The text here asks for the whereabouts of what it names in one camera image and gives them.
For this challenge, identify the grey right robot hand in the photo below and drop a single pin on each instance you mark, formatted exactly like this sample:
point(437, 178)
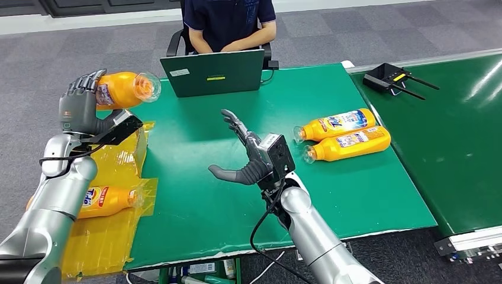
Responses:
point(251, 172)

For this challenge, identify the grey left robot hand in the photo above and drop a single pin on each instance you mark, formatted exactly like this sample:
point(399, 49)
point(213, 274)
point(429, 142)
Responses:
point(78, 109)

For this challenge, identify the orange detergent bottle clear cap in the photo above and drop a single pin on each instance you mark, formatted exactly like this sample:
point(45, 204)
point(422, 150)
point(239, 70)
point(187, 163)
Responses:
point(121, 90)

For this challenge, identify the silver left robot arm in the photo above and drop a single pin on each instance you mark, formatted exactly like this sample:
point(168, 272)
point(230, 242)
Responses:
point(59, 196)

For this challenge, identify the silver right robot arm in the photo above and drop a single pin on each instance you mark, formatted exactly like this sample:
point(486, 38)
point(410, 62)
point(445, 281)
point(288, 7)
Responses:
point(313, 231)

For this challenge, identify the orange Tide detergent bottle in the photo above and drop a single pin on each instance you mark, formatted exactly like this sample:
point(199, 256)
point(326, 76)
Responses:
point(113, 200)
point(341, 123)

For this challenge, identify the orange bottle showing back label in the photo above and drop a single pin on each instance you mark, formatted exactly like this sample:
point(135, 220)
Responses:
point(353, 143)

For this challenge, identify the yellow plastic sheet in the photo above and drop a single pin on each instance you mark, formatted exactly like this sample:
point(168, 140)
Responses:
point(113, 164)

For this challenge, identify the dark green laptop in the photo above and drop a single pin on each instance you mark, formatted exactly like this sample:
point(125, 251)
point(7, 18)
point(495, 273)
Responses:
point(211, 74)

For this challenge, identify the black power adapter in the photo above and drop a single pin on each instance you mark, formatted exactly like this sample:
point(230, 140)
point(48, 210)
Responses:
point(273, 64)

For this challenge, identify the black office chair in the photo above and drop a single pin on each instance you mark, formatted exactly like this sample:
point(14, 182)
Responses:
point(174, 41)

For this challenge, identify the black controller with antennas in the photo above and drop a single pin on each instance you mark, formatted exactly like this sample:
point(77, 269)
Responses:
point(382, 76)

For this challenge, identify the green conveyor belt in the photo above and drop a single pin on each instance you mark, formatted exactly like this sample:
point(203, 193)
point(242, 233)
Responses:
point(451, 149)

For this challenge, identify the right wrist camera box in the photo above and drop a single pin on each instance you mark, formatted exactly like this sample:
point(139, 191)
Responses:
point(280, 156)

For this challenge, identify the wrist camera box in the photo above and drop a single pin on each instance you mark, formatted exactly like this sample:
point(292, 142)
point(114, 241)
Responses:
point(280, 156)
point(117, 131)

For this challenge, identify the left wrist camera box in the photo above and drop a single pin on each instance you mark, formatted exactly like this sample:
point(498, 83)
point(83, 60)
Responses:
point(117, 131)

